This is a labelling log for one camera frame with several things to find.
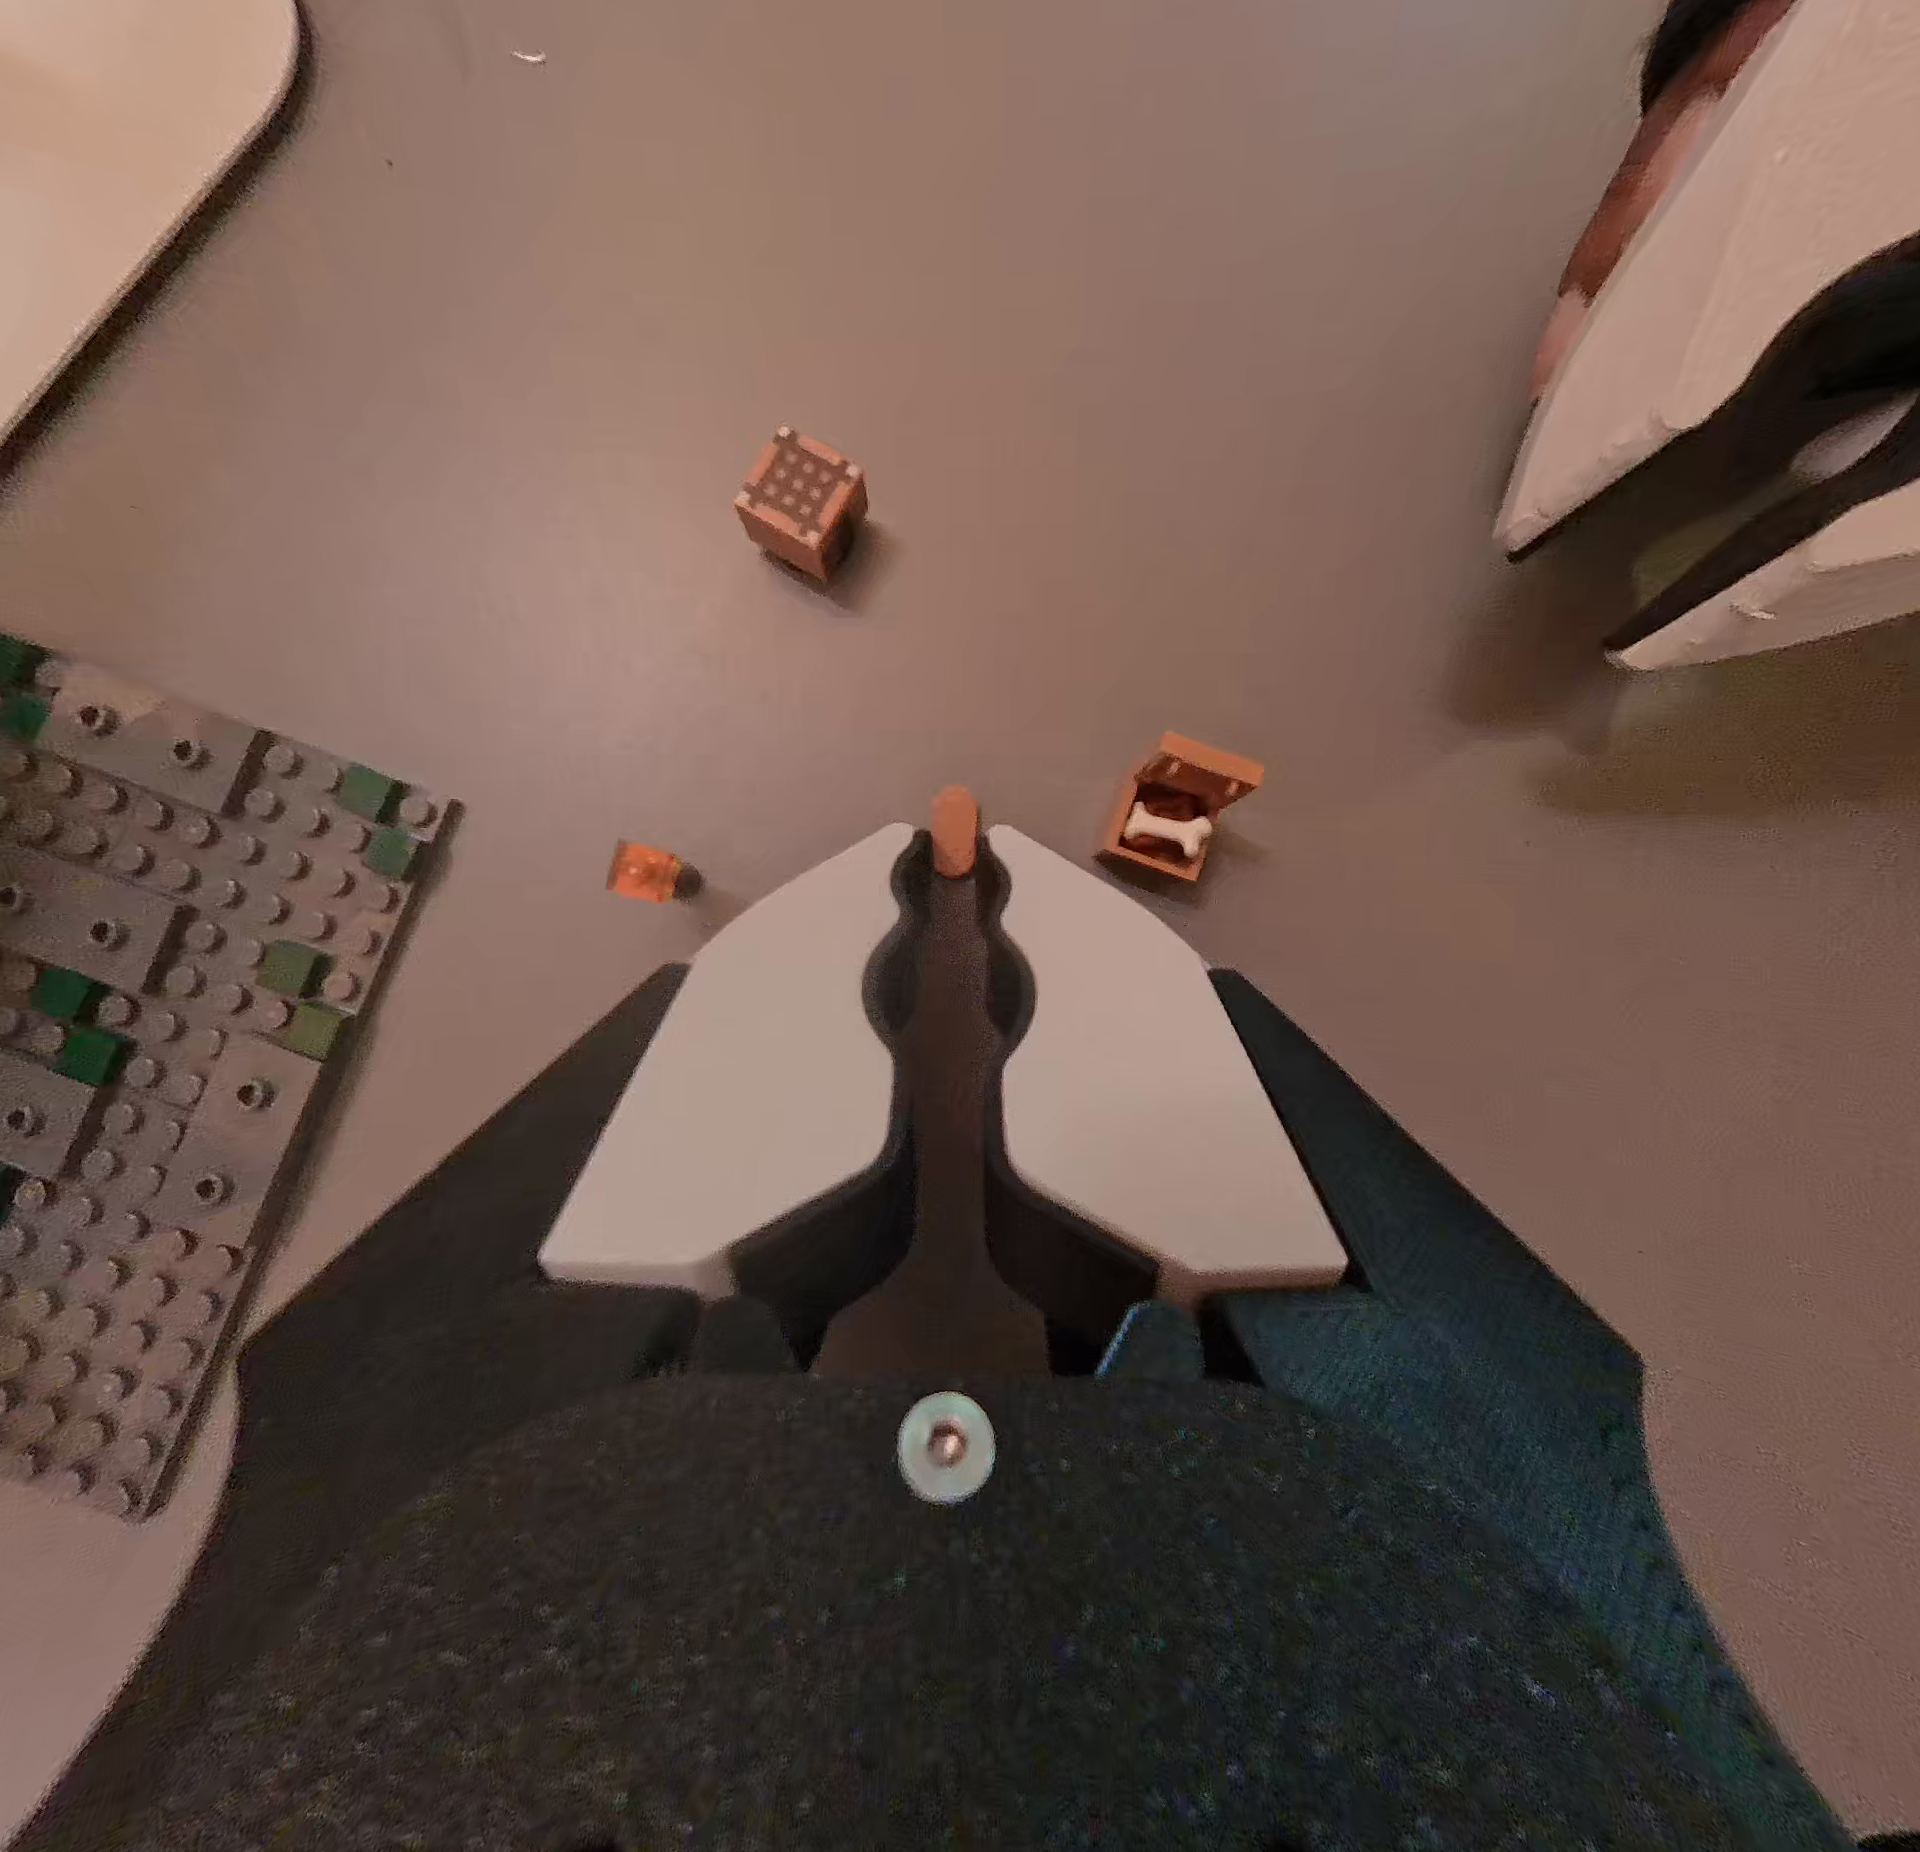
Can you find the white book stand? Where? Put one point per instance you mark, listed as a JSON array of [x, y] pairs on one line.
[[103, 126]]

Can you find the grey desk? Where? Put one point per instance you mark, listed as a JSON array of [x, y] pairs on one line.
[[1050, 306]]

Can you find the white toy bone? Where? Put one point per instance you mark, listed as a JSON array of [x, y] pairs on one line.
[[1171, 829]]

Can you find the brown toy chest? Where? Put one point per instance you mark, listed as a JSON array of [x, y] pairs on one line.
[[1139, 853]]

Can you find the orange flame toy brick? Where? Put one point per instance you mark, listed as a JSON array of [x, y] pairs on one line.
[[641, 868]]

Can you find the tan toy brick cube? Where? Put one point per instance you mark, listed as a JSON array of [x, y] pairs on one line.
[[802, 503]]

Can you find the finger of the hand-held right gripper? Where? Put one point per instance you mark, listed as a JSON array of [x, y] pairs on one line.
[[1725, 276], [1830, 577]]

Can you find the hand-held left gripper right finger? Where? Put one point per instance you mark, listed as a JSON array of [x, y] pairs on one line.
[[1155, 1102]]

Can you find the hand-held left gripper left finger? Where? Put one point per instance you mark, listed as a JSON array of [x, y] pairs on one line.
[[750, 1102]]

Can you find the grey toy brick building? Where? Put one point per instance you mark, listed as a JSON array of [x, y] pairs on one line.
[[150, 1056]]

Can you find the brown toy chest lid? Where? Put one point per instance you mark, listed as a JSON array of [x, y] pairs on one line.
[[1212, 765]]

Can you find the person's right hand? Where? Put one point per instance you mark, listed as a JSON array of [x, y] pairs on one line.
[[1626, 187]]

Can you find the brown oval toy tile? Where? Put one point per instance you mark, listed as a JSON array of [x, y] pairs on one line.
[[955, 831]]

